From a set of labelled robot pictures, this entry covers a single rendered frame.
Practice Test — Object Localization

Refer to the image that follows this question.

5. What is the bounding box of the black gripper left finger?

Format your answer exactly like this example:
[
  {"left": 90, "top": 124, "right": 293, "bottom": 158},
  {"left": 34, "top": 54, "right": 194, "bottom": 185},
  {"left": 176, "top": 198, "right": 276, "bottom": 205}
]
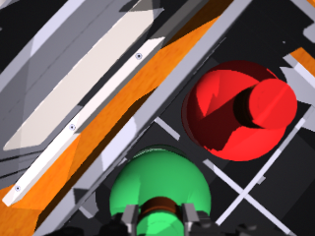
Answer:
[{"left": 43, "top": 205, "right": 139, "bottom": 236}]

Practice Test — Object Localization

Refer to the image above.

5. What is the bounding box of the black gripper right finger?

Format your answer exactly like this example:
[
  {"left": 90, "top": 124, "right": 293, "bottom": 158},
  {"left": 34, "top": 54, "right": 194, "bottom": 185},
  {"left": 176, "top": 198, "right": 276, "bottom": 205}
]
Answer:
[{"left": 181, "top": 203, "right": 291, "bottom": 236}]

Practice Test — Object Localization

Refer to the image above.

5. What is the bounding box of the red bottle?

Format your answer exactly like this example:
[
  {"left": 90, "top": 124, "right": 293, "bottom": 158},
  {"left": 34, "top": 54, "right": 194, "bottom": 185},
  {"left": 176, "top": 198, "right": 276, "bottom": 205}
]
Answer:
[{"left": 181, "top": 60, "right": 297, "bottom": 161}]

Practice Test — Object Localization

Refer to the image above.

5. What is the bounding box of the green bottle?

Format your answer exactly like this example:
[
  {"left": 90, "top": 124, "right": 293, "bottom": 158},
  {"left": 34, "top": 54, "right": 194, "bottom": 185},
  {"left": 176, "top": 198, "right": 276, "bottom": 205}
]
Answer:
[{"left": 109, "top": 145, "right": 212, "bottom": 236}]

